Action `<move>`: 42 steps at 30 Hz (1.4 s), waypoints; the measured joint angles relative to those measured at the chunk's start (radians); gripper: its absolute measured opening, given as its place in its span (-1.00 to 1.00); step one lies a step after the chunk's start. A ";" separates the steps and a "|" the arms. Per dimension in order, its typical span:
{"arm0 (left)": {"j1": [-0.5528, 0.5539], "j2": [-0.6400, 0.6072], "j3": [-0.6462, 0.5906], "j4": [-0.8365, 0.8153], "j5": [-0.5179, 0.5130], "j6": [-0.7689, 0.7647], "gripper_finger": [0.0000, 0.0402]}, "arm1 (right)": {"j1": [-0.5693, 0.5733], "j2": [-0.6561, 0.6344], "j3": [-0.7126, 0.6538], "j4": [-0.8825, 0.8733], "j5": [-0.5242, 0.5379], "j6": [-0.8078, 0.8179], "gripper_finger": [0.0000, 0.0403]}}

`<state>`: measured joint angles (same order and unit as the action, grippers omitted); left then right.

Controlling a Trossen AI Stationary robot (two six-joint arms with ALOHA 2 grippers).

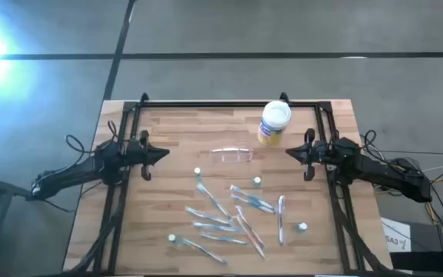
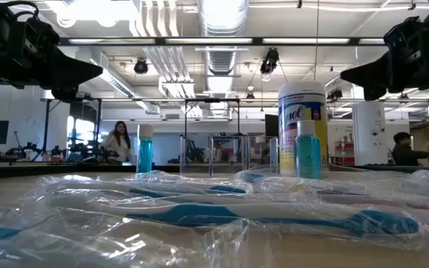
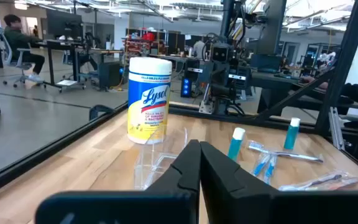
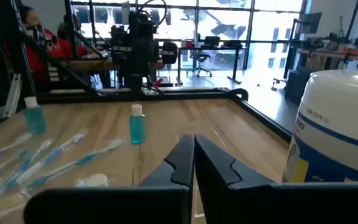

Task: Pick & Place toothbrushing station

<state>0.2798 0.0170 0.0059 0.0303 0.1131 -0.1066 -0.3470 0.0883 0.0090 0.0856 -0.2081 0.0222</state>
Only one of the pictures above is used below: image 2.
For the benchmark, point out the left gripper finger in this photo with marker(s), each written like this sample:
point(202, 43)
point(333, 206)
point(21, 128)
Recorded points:
point(66, 95)
point(71, 70)

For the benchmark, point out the yellow Lysol wipes canister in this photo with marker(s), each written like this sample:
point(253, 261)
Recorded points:
point(304, 111)

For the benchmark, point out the black monitor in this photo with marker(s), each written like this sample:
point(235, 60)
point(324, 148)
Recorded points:
point(271, 125)

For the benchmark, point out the teal mouthwash bottle white cap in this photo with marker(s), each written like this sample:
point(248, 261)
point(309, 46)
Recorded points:
point(307, 156)
point(145, 152)

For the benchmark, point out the red shelf unit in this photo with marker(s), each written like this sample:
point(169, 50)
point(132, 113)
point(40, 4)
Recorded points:
point(345, 152)

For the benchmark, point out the silver ceiling duct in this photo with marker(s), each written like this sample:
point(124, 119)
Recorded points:
point(223, 22)

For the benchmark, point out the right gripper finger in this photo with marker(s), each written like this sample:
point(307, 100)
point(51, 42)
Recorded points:
point(375, 94)
point(371, 74)

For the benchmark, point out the dark grey white toothbrush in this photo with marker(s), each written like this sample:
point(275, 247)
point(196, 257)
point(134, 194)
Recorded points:
point(348, 193)

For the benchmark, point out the person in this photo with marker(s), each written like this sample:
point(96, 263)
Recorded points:
point(119, 143)
point(404, 152)

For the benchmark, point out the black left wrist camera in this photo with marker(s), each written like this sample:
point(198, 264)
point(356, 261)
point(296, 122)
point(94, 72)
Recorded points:
point(41, 33)

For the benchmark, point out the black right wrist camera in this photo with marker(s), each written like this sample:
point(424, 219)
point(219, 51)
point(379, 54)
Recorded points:
point(402, 37)

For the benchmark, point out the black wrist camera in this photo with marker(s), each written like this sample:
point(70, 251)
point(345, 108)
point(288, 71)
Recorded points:
point(402, 37)
point(41, 33)

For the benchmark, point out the black background station frame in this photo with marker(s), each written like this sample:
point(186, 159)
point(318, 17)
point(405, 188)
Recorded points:
point(46, 126)

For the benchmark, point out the white pillar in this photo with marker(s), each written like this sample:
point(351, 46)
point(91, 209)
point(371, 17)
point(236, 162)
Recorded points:
point(369, 130)

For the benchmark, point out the clear acrylic organizer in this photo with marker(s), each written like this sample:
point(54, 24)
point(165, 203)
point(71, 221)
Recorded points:
point(229, 156)

